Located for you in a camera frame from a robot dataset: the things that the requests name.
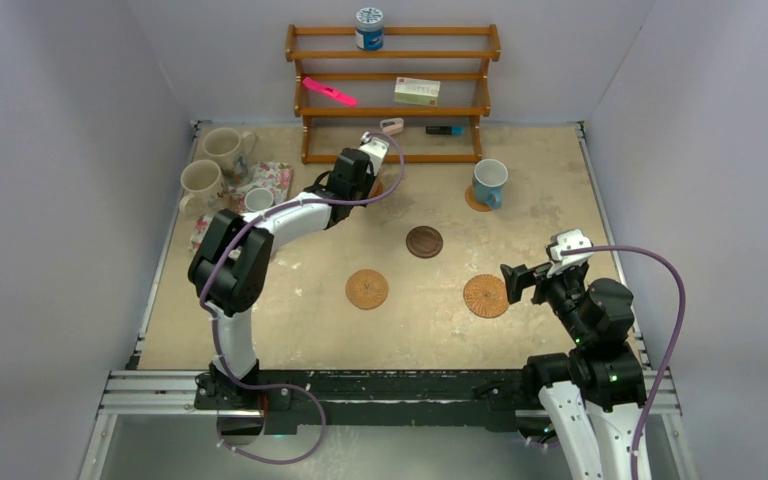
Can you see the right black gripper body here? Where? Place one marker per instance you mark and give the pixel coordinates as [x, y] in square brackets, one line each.
[562, 291]

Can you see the blue mug white inside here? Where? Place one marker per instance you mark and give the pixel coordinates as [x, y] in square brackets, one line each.
[489, 178]

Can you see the small grey mug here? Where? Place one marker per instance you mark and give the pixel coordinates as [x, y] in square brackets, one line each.
[258, 199]

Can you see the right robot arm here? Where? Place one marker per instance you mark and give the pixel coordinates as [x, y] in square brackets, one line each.
[595, 394]

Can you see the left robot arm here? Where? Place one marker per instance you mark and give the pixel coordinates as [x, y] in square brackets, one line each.
[230, 267]

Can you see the woven rattan coaster right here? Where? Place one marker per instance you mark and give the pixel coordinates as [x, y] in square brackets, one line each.
[485, 296]

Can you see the woven rattan coaster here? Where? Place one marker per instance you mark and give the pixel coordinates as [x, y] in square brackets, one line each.
[367, 289]
[485, 296]

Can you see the light wooden coaster right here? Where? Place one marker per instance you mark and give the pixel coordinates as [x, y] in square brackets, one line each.
[473, 203]

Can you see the light wooden coaster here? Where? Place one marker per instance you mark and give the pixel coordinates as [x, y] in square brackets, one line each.
[377, 189]
[473, 203]

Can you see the dark brown wooden coaster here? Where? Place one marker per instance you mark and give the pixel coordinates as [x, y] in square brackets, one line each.
[424, 242]

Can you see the woven rattan coaster left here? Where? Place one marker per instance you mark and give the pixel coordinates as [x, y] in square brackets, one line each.
[367, 289]

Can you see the light wooden coaster left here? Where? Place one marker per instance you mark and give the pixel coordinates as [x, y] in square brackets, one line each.
[377, 189]

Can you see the black blue marker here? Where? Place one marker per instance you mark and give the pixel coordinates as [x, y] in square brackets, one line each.
[444, 130]

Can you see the pink tape dispenser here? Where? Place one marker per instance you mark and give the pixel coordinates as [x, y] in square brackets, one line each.
[392, 126]

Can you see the green white small box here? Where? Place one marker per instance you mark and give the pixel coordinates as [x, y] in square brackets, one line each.
[414, 91]

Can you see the wooden three-tier shelf rack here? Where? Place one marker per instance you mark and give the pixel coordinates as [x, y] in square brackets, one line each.
[480, 106]

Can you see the floral serving tray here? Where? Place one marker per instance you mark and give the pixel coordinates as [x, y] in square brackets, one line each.
[275, 177]

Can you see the blue-lidded white jar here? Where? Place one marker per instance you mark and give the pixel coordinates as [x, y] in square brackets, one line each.
[369, 29]

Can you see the pink marker pen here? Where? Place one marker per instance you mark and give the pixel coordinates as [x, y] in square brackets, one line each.
[329, 92]

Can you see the beige mug far back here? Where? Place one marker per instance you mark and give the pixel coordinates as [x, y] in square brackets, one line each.
[230, 149]

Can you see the beige floral mug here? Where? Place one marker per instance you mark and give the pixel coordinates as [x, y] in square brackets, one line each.
[205, 189]

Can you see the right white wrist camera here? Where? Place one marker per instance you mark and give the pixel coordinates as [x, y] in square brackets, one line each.
[563, 251]

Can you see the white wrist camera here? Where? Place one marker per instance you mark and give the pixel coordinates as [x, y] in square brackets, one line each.
[563, 251]
[375, 148]

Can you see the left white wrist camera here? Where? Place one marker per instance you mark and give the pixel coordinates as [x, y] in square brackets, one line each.
[375, 148]

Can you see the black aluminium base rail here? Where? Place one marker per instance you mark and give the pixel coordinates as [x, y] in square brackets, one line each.
[498, 400]

